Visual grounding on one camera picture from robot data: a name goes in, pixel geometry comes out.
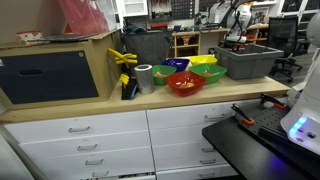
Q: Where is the white machine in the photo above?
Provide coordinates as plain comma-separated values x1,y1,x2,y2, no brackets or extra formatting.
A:
209,2,231,25

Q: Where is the tool pegboard wall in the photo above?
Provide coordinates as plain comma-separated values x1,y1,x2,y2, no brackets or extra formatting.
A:
148,0,198,20

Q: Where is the framed picture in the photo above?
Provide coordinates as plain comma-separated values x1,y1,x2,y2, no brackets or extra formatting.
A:
251,5,271,24

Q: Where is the green plastic bowl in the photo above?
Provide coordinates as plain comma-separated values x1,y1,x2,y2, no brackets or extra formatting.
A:
188,63,228,85
151,64,178,86

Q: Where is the grey plastic bin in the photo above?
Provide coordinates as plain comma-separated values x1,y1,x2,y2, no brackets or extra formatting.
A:
214,43,285,80

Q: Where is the flat black tray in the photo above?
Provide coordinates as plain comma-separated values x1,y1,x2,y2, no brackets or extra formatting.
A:
28,33,98,43

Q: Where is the red acrylic sheet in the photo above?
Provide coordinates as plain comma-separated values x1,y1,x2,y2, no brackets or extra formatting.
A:
58,0,109,35

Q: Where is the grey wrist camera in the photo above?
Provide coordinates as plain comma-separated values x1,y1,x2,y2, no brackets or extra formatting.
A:
225,33,248,44

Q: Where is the white drawer metal handle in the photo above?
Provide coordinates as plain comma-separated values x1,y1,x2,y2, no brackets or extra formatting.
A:
146,98,264,132
155,163,239,180
18,130,153,160
3,110,149,144
151,139,221,163
148,123,209,148
153,153,231,173
32,146,155,176
49,163,157,180

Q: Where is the grey fabric storage bin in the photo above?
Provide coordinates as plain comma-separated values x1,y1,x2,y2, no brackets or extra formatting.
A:
122,30,172,66

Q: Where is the yellow spring clamp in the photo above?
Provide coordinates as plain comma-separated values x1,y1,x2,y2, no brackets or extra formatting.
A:
107,47,138,69
119,73,130,88

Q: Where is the white wall cabinet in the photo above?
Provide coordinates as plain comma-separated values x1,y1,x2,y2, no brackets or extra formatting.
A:
120,0,149,18

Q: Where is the blue plastic bowl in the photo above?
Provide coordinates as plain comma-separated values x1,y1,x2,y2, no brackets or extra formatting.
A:
161,58,191,73

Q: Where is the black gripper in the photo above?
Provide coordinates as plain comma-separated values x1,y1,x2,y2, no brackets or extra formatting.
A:
229,42,247,52

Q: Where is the wooden box black panel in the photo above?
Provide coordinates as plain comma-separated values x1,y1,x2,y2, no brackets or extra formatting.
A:
0,29,123,111

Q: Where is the yellow plastic bowl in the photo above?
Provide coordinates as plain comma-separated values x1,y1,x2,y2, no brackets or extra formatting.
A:
188,54,218,67

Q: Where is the silver metal can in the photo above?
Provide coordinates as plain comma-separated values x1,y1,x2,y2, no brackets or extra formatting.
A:
134,63,156,95

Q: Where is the black pegboard plate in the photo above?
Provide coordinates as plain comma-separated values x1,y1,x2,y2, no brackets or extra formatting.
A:
233,99,301,142

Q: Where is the small printed cardboard box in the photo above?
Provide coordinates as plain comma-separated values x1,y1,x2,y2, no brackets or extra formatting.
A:
16,30,44,46

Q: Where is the black clamp orange handle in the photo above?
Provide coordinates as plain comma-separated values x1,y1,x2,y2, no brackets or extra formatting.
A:
231,103,255,126
260,93,288,110

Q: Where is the wooden shelving unit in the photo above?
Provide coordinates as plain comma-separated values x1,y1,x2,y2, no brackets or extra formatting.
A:
171,22,269,58

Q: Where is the red plastic bowl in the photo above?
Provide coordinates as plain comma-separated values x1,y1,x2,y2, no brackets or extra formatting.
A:
165,70,207,98

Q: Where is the black office chair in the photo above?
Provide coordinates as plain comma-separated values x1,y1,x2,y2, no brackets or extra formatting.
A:
267,15,304,84

